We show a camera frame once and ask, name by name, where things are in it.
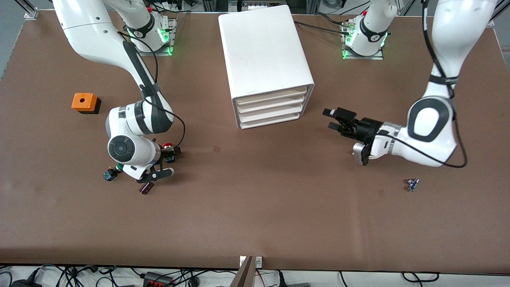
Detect black cable behind cabinet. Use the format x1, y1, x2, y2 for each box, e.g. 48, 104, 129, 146
294, 21, 351, 35

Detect white plastic drawer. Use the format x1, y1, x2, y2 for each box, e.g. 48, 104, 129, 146
237, 96, 306, 114
239, 112, 301, 129
236, 88, 307, 106
238, 104, 305, 122

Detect white drawer cabinet shell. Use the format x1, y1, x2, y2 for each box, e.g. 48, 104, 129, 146
218, 5, 315, 130

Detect black looped floor cable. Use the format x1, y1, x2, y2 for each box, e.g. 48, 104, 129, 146
402, 272, 439, 283

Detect brown camera stand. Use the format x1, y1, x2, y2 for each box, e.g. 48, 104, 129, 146
230, 256, 255, 287

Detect orange box with hole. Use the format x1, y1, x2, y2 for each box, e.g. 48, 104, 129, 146
71, 92, 102, 115

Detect black orange power strip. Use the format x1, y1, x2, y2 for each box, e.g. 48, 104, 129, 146
143, 272, 175, 287

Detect red push button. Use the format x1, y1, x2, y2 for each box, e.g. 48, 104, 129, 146
163, 142, 177, 163

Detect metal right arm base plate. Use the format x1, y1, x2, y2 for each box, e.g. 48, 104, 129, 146
131, 18, 177, 56

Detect green push button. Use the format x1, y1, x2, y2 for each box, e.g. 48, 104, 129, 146
102, 163, 122, 182

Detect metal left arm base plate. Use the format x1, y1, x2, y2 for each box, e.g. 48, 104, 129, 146
342, 20, 385, 60

